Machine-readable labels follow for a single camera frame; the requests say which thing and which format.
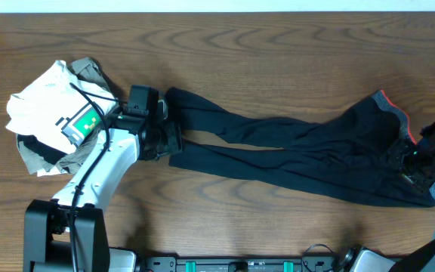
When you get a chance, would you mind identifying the black leggings grey waistband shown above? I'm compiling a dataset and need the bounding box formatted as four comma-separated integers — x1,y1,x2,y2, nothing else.
165,88,435,208

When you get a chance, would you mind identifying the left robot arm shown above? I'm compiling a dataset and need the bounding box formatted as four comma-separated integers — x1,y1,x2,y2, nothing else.
23,115,182,272

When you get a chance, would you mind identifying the olive green garment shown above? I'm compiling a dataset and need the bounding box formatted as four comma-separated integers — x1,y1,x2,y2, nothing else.
23,57,111,176

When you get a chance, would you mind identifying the black garment under shirt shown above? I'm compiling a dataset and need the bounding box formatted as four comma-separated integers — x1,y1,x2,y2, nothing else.
16,134,66,165

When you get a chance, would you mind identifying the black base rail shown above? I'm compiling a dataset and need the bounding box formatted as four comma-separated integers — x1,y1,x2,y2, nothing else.
139,255,337,272

